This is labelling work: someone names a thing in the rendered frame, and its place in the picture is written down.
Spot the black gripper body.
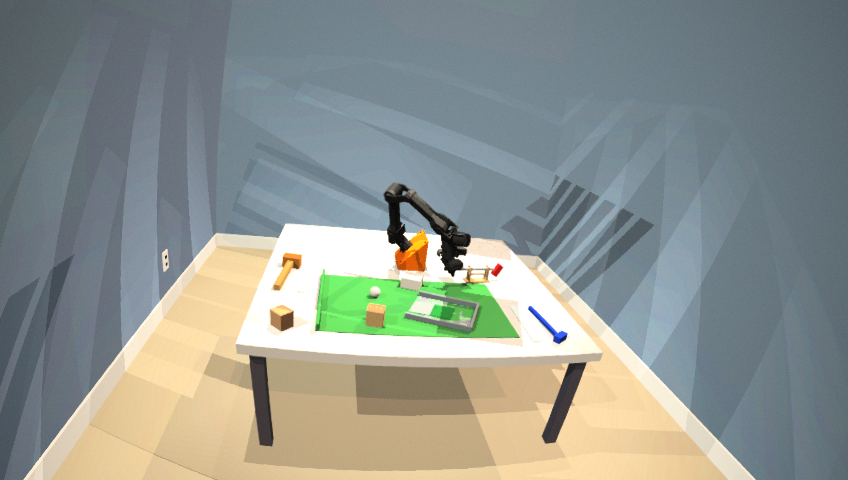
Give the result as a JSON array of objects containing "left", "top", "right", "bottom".
[{"left": 436, "top": 245, "right": 464, "bottom": 271}]

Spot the green flat mat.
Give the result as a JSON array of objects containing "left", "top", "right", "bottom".
[{"left": 315, "top": 274, "right": 520, "bottom": 338}]

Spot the blue golf putter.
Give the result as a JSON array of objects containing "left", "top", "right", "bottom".
[{"left": 528, "top": 306, "right": 568, "bottom": 344}]

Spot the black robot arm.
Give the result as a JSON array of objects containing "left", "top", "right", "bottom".
[{"left": 383, "top": 183, "right": 471, "bottom": 258}]

